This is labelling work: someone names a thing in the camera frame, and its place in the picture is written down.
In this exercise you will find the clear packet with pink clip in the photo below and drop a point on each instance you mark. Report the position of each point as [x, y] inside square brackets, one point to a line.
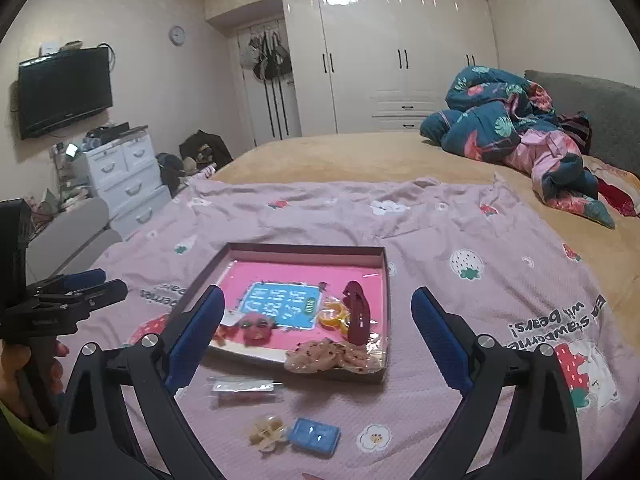
[245, 387]

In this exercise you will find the small cream flower hair clip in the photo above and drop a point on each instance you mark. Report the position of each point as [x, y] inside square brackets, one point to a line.
[267, 432]

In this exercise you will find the dark striped cloth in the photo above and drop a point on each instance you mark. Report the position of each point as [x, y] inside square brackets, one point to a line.
[575, 132]

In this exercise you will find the person's left hand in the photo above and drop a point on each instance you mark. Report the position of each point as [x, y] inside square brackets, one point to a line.
[10, 380]

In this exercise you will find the pink strawberry print blanket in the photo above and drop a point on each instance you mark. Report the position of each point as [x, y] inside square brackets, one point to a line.
[450, 240]

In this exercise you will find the white door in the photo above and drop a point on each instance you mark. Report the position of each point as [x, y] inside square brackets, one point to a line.
[270, 110]

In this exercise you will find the teal and pink floral quilt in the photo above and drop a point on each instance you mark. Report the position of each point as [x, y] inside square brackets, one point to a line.
[480, 110]

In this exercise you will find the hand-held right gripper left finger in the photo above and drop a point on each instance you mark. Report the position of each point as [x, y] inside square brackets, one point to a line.
[195, 340]

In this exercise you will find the cluttered shelf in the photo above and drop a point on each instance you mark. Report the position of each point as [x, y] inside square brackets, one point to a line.
[65, 175]

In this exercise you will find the small blue box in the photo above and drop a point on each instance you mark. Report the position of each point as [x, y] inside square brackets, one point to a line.
[315, 436]

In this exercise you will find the black flat television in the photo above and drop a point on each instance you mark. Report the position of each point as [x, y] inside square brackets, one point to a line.
[65, 92]

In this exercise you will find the black bag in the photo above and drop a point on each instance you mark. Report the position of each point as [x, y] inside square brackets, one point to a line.
[205, 150]

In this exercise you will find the brown shallow cardboard box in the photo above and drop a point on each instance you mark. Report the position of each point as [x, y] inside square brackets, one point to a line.
[310, 252]

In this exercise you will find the white drawer cabinet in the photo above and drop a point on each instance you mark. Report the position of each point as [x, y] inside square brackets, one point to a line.
[125, 175]

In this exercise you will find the hanging dark bags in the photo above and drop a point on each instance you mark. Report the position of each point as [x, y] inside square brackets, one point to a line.
[267, 57]

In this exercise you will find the white wardrobe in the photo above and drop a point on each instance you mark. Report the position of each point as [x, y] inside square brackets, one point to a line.
[360, 60]

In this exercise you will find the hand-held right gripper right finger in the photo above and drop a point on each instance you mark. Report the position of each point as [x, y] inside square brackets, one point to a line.
[440, 340]

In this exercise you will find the small white router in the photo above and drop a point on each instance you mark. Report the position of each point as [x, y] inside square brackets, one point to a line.
[50, 48]

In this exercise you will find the pile of dark clothes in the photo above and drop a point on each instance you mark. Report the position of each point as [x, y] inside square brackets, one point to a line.
[175, 170]

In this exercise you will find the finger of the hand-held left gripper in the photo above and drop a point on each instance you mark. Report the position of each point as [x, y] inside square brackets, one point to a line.
[87, 277]
[95, 294]

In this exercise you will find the clear packet with hair clip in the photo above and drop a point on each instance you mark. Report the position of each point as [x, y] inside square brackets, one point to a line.
[227, 327]

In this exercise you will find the round wall clock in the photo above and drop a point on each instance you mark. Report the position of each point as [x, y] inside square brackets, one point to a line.
[177, 34]

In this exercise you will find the maroon hair clip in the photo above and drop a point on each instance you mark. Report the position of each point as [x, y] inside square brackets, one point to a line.
[357, 320]

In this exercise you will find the bed with tan sheet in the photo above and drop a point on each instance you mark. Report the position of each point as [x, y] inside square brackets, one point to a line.
[350, 155]

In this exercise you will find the red patterned pillow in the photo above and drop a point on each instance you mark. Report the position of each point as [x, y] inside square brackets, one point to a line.
[617, 190]

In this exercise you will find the grey padded headboard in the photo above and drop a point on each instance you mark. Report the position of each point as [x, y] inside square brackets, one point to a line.
[600, 105]

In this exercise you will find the beige dotted lace bow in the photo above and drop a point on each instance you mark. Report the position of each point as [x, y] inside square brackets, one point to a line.
[320, 355]

